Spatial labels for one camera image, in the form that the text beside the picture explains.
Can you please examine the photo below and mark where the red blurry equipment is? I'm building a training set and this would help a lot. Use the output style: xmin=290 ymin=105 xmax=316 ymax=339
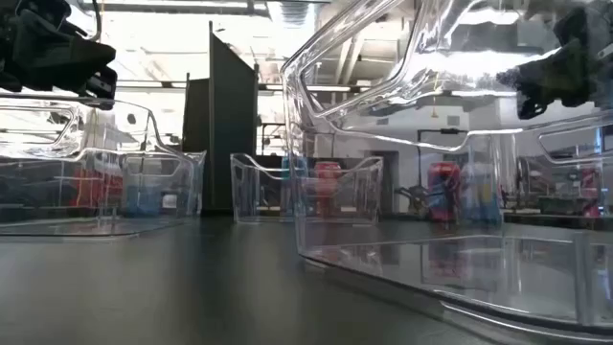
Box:
xmin=71 ymin=165 xmax=125 ymax=208

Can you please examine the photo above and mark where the metal shelf rack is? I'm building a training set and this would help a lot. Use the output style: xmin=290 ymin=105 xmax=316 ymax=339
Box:
xmin=519 ymin=152 xmax=613 ymax=219

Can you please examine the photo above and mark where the blue silver Red Bull can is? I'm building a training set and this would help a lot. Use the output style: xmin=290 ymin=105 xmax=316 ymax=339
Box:
xmin=281 ymin=156 xmax=308 ymax=218

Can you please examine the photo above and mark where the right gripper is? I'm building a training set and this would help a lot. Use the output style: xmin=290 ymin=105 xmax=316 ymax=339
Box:
xmin=495 ymin=4 xmax=613 ymax=121

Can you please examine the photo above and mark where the ceiling strip light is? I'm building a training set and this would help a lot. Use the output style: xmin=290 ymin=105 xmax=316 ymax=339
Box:
xmin=261 ymin=83 xmax=373 ymax=94

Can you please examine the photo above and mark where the ribbed ceiling vent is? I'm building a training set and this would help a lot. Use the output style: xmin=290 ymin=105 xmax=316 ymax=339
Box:
xmin=280 ymin=0 xmax=310 ymax=28

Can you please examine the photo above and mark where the clear plastic bin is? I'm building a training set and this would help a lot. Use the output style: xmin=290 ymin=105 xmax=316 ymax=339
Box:
xmin=0 ymin=93 xmax=208 ymax=237
xmin=281 ymin=0 xmax=613 ymax=334
xmin=230 ymin=152 xmax=384 ymax=225

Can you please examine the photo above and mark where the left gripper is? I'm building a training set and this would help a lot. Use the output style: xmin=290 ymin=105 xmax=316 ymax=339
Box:
xmin=0 ymin=0 xmax=119 ymax=110

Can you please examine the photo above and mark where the black wheeled machine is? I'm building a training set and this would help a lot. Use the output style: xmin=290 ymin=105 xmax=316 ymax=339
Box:
xmin=395 ymin=184 xmax=432 ymax=217

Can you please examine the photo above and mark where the black partition panel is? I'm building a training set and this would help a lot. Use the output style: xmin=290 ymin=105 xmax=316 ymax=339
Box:
xmin=181 ymin=21 xmax=261 ymax=216

